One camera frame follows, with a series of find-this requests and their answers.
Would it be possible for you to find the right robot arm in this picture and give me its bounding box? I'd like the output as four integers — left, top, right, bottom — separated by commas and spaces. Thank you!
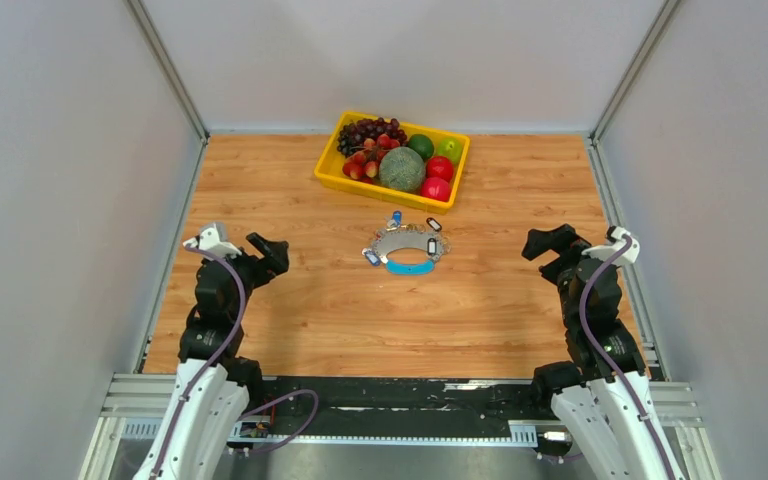
522, 224, 684, 479

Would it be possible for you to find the dark grape bunch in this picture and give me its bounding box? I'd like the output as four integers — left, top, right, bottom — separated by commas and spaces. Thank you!
336, 117, 408, 157

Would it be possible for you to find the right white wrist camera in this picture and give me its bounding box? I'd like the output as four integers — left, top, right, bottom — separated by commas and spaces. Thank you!
583, 225, 641, 267

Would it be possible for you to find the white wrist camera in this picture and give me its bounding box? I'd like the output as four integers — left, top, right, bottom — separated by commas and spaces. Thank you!
583, 225, 641, 267
182, 222, 242, 259

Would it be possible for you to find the green netted melon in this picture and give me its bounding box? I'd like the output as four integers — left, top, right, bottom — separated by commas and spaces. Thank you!
378, 147, 426, 193

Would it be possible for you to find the metal keyring plate blue handle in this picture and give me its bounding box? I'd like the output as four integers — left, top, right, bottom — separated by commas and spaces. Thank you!
362, 223, 451, 276

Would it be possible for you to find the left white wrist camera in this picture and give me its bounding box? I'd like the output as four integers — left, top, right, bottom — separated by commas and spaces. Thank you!
182, 222, 242, 259

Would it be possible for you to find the dark green lime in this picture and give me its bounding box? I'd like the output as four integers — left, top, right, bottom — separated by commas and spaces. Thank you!
406, 134, 435, 161

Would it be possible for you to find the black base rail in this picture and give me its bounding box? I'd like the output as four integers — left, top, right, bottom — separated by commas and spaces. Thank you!
250, 376, 561, 438

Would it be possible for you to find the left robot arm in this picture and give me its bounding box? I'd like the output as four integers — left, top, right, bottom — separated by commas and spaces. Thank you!
134, 223, 290, 479

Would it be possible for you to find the lower red apple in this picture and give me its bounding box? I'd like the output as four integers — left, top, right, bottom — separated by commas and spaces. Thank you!
420, 177, 452, 202

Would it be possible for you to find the upper red apple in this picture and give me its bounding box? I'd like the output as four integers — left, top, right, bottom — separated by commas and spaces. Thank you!
425, 156, 455, 182

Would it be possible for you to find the purple cable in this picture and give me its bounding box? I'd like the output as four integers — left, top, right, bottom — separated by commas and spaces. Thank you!
536, 235, 678, 480
148, 246, 320, 480

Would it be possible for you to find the red apple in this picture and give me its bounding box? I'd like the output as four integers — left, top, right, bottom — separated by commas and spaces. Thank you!
420, 177, 452, 202
425, 156, 455, 182

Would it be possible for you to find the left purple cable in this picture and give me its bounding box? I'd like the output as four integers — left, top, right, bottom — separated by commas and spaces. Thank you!
148, 246, 320, 480

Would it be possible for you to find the black key tag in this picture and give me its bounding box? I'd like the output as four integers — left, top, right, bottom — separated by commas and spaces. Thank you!
426, 217, 442, 232

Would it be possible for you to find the light green apple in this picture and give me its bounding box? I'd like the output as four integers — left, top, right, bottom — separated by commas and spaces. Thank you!
435, 136, 463, 166

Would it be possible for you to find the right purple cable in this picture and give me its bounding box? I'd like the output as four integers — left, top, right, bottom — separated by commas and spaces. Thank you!
536, 235, 678, 480

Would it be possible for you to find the dark blue key tag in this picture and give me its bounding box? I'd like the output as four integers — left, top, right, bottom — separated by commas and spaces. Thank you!
362, 248, 382, 266

